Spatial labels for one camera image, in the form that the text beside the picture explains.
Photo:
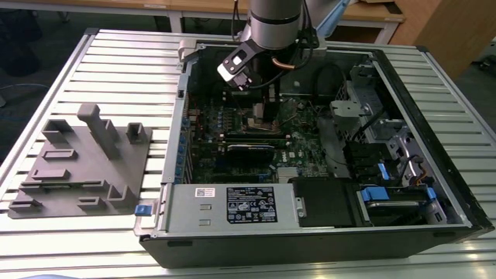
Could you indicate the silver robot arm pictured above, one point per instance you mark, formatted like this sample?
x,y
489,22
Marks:
x,y
273,26

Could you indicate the black graphics card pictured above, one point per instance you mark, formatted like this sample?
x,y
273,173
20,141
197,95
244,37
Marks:
x,y
248,157

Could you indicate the black RAM slot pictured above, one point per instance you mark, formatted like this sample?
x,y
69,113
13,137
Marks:
x,y
254,135

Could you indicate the green motherboard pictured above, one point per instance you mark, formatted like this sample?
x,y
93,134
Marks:
x,y
305,145

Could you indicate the grey parts rack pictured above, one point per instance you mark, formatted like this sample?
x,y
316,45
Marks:
x,y
96,174

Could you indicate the black PC case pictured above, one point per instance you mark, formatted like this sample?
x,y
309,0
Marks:
x,y
309,250

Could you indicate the long wooden desk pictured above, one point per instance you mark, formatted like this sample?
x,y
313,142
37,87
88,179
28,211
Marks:
x,y
96,3

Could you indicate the hard disk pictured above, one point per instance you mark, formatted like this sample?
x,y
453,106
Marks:
x,y
390,212

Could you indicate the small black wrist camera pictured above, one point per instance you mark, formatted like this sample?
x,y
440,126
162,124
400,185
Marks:
x,y
309,39

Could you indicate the silver chipset heat sink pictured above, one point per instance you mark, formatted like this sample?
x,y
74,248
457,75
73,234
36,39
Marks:
x,y
288,172

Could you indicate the blue case latch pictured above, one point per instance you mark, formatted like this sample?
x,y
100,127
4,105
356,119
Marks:
x,y
142,210

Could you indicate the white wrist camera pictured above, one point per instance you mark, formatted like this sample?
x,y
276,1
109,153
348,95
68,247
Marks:
x,y
233,62

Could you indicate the CPU socket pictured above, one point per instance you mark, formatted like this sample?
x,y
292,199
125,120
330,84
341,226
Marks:
x,y
252,124

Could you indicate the thin metal locking lever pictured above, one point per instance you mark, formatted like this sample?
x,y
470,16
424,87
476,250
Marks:
x,y
236,104
286,119

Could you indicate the small blue carrier tab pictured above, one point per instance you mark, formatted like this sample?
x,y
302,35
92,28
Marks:
x,y
430,194

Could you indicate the short wooden desk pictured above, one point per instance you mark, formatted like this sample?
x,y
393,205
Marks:
x,y
372,13

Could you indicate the blue drive clip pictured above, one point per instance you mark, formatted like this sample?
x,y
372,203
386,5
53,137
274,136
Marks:
x,y
382,171

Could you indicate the silver power supply unit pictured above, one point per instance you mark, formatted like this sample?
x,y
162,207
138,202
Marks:
x,y
185,209

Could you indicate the grey metal bracket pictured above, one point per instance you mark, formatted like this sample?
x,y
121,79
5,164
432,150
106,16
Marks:
x,y
346,109

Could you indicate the black office chair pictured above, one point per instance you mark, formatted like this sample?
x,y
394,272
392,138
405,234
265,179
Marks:
x,y
18,43

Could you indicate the wooden cabinet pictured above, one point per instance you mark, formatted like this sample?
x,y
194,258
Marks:
x,y
445,29

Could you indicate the silver green CPU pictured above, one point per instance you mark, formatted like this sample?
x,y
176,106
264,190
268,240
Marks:
x,y
258,110

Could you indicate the metal drive cage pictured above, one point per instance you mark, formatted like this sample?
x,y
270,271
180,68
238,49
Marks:
x,y
361,87

